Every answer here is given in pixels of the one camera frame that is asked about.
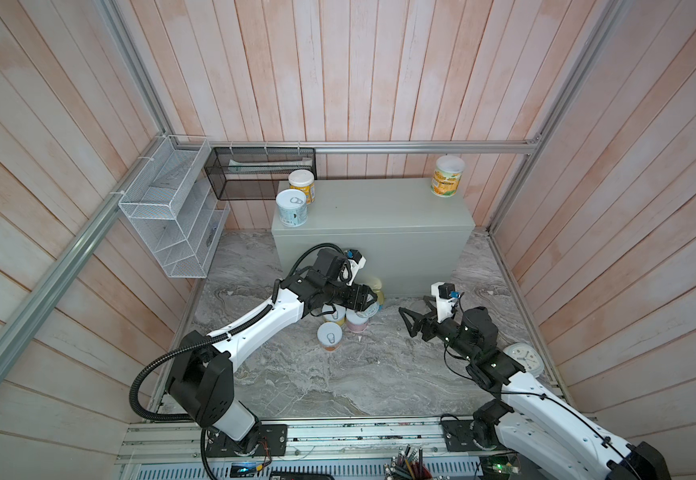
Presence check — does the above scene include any white wire mesh shelf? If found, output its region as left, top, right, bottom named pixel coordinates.
left=119, top=135, right=229, bottom=279

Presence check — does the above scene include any grey metal cabinet box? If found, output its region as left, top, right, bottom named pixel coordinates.
left=272, top=178, right=475, bottom=297

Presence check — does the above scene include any yellow label can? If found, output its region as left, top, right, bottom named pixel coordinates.
left=288, top=169, right=315, bottom=204

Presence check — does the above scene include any white lid can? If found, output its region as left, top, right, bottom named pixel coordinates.
left=356, top=302, right=381, bottom=319
left=317, top=322, right=343, bottom=351
left=345, top=310, right=369, bottom=333
left=322, top=305, right=346, bottom=327
left=275, top=189, right=308, bottom=228

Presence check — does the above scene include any white round clock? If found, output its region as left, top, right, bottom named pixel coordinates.
left=504, top=342, right=545, bottom=378

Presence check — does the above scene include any black mesh basket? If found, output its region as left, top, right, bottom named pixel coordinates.
left=204, top=146, right=318, bottom=201

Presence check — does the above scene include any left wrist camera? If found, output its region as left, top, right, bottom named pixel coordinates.
left=340, top=249, right=366, bottom=286

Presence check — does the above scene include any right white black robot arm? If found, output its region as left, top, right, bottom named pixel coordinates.
left=399, top=307, right=671, bottom=479

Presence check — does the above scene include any orange green label can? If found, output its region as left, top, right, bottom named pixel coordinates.
left=431, top=155, right=465, bottom=197

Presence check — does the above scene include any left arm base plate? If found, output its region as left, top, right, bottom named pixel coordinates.
left=202, top=423, right=288, bottom=458

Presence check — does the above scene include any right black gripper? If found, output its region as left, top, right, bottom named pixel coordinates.
left=400, top=294, right=475, bottom=364

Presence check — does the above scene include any black corrugated cable hose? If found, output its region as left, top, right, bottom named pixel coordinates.
left=128, top=242, right=346, bottom=424

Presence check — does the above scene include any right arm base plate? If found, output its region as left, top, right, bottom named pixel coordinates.
left=439, top=399, right=515, bottom=452

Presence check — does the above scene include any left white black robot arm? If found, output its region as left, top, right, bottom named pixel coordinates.
left=166, top=243, right=377, bottom=445

